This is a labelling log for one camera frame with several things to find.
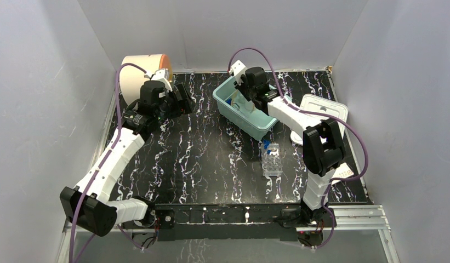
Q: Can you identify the tan rubber tubing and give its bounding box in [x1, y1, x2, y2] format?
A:
[235, 98, 255, 114]

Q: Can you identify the white plastic bin lid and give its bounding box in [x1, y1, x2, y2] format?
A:
[290, 94, 349, 146]

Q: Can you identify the clear acrylic test tube rack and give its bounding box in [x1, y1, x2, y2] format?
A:
[260, 143, 283, 176]

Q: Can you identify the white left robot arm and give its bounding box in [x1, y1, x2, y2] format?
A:
[60, 81, 195, 237]

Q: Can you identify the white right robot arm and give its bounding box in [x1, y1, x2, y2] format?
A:
[229, 64, 346, 227]

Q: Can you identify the teal plastic bin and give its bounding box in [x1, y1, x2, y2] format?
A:
[213, 77, 278, 141]

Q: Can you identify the cream cylindrical centrifuge machine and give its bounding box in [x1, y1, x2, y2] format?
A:
[119, 54, 172, 105]

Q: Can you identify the small paper label card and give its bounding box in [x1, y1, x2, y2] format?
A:
[332, 163, 354, 179]

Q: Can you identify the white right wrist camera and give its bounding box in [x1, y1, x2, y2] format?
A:
[228, 60, 247, 85]

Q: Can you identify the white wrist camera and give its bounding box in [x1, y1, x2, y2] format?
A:
[228, 60, 247, 85]
[144, 68, 173, 92]

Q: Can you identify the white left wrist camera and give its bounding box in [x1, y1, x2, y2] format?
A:
[144, 68, 173, 92]

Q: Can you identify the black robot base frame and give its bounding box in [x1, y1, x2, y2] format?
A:
[121, 203, 337, 248]

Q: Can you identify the aluminium rail frame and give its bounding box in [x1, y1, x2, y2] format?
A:
[333, 204, 400, 262]

